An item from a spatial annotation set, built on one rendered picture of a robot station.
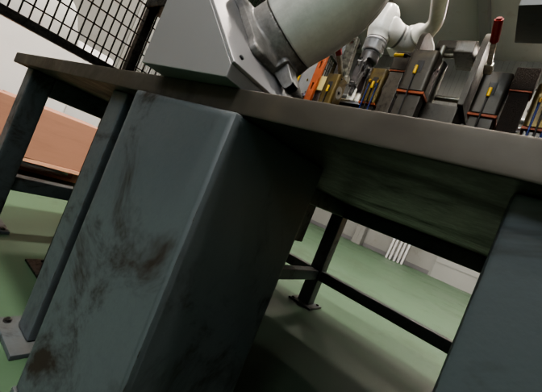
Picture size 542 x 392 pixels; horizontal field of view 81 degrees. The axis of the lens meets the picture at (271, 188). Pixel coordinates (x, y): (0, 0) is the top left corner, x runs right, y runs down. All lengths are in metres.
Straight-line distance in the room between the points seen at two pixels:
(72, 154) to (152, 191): 2.13
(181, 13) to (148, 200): 0.33
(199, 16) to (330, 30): 0.23
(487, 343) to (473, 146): 0.18
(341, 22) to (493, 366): 0.54
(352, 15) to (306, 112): 0.27
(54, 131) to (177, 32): 2.07
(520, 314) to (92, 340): 0.59
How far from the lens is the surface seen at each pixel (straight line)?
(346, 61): 1.31
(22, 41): 3.88
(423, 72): 0.99
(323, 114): 0.41
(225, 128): 0.48
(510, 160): 0.35
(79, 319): 0.70
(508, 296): 0.37
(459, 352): 0.38
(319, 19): 0.64
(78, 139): 2.67
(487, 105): 1.02
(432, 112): 1.01
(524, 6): 0.97
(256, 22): 0.67
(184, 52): 0.59
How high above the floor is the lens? 0.57
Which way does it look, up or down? level
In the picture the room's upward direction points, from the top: 22 degrees clockwise
